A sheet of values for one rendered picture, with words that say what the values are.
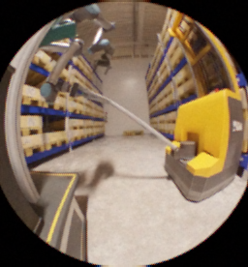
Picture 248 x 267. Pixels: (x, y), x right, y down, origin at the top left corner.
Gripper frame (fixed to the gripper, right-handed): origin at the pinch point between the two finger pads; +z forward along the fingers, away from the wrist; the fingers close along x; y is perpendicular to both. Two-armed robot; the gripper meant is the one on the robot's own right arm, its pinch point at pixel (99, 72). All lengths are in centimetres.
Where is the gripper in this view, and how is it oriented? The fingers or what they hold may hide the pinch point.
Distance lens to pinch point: 99.2
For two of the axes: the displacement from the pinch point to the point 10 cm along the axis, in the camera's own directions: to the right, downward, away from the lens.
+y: 0.7, -0.9, 9.9
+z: -3.2, 9.4, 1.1
